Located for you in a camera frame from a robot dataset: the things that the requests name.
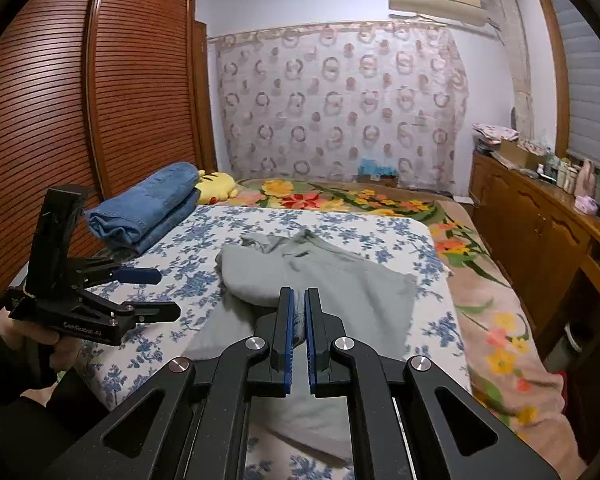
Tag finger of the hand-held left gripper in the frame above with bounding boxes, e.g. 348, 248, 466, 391
69, 256, 162, 292
82, 301, 182, 330

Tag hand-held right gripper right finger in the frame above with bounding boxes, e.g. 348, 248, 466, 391
305, 287, 562, 480

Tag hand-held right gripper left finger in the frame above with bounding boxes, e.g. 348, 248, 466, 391
44, 287, 297, 480

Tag grey t-shirt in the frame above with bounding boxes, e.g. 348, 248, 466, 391
187, 227, 422, 467

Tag person's left forearm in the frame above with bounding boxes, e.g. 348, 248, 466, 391
0, 300, 112, 480

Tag person's left hand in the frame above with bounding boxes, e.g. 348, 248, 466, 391
0, 305, 83, 406

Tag blue floral bed sheet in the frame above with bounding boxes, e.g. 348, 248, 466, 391
10, 204, 473, 480

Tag folded blue jeans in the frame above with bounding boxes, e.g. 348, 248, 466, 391
84, 161, 201, 256

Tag yellow plush toy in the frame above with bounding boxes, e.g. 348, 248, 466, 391
195, 169, 240, 206

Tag wooden slatted wardrobe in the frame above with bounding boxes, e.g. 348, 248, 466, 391
0, 0, 219, 302

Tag floral blue white bed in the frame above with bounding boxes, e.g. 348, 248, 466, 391
235, 176, 588, 467

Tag blue cloth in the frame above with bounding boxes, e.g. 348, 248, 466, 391
357, 158, 399, 177

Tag wooden sideboard cabinet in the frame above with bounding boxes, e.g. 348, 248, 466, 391
467, 152, 600, 361

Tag open cardboard box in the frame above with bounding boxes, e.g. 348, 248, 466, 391
499, 139, 549, 170

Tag cream lace curtain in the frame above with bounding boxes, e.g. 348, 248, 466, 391
487, 0, 537, 139

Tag grey window blind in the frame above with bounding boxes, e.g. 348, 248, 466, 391
545, 0, 600, 182

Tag ring patterned curtain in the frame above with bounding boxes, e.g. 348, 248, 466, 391
207, 20, 472, 197

